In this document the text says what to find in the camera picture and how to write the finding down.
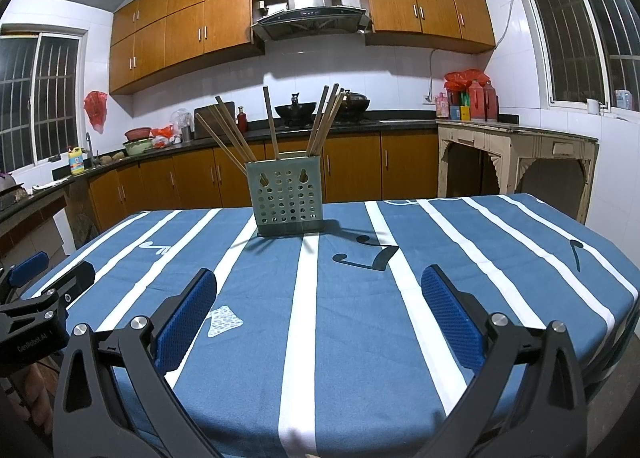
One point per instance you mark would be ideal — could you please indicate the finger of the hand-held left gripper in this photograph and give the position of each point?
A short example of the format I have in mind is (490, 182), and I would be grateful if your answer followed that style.
(27, 268)
(75, 280)

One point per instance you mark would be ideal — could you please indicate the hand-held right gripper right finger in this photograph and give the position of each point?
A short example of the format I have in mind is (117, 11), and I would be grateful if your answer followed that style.
(447, 310)

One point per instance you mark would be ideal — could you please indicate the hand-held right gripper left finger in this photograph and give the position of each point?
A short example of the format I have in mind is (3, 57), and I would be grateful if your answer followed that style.
(190, 313)

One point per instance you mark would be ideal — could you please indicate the green perforated chopstick holder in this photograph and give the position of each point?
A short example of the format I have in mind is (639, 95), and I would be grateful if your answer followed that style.
(285, 198)

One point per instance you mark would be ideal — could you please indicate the black wok with utensils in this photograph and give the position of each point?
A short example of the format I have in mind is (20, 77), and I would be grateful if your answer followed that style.
(295, 113)

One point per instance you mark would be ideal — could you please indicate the person's left hand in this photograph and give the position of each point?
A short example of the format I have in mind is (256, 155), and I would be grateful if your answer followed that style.
(40, 388)

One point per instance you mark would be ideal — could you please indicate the cardboard box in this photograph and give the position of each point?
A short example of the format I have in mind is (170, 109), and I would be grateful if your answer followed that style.
(35, 238)

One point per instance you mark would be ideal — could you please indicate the silver pot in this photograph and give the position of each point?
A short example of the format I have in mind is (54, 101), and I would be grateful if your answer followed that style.
(11, 186)

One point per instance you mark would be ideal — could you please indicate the white cloth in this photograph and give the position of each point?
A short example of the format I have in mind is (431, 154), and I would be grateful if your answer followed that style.
(50, 183)

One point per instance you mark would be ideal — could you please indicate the blue white striped tablecloth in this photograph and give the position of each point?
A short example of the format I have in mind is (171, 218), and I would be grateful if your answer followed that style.
(350, 338)

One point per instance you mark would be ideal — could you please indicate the yellow detergent bottle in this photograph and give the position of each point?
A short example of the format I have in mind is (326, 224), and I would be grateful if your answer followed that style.
(77, 162)

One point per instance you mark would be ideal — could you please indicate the metal faucet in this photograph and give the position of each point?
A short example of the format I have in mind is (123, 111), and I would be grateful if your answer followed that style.
(91, 153)

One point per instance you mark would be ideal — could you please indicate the red basin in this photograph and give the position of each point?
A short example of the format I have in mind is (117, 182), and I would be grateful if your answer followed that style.
(138, 133)

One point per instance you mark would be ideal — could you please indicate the red and white plastic bag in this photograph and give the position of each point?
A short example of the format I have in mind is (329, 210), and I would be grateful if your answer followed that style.
(162, 137)

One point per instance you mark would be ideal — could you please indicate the hanging red plastic bag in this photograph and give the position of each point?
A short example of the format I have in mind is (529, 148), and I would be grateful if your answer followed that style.
(95, 108)

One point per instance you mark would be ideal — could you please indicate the steel cup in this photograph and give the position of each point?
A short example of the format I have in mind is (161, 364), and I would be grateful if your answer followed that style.
(186, 134)

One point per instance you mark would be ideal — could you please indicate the dark wooden cutting board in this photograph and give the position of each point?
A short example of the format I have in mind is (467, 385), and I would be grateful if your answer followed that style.
(200, 133)

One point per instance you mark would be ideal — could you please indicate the cream wooden side table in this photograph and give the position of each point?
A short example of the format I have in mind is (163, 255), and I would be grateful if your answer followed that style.
(520, 138)

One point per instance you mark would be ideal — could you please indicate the black kitchen countertop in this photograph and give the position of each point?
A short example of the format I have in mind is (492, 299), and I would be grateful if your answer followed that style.
(410, 124)

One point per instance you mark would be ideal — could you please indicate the clear plastic bag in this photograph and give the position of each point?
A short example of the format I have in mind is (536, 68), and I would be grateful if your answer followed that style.
(180, 118)

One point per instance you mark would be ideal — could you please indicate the small red bottle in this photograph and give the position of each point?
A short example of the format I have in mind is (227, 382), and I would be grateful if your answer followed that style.
(243, 123)

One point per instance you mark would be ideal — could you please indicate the blue box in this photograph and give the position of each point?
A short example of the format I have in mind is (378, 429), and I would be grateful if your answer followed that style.
(455, 113)

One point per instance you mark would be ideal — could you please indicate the yellow box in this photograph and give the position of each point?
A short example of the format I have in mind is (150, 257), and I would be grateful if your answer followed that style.
(465, 113)

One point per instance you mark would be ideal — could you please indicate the pink bottle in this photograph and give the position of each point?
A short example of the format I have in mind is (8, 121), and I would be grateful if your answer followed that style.
(442, 107)

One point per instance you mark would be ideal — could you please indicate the large red oil bottle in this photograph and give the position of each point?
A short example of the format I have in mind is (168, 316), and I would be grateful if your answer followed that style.
(476, 103)
(490, 103)

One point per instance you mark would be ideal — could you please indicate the green bottle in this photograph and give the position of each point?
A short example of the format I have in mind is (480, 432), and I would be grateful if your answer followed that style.
(465, 99)

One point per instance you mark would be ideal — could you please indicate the black wok with lid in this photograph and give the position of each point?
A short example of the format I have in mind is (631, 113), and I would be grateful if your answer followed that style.
(356, 105)

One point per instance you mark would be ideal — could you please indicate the red bag over bottles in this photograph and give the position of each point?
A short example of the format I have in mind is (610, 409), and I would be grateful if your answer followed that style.
(465, 77)

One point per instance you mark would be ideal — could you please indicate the white cup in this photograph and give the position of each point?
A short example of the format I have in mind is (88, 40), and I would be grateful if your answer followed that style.
(593, 106)

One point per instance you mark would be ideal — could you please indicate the clear bottle on windowsill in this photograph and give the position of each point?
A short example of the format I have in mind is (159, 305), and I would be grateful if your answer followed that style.
(623, 100)

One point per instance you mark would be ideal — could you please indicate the barred window with white frame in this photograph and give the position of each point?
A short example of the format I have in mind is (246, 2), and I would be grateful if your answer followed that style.
(50, 98)
(565, 28)

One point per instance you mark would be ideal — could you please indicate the row of wooden wall cabinets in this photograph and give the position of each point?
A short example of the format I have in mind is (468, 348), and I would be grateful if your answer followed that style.
(185, 28)

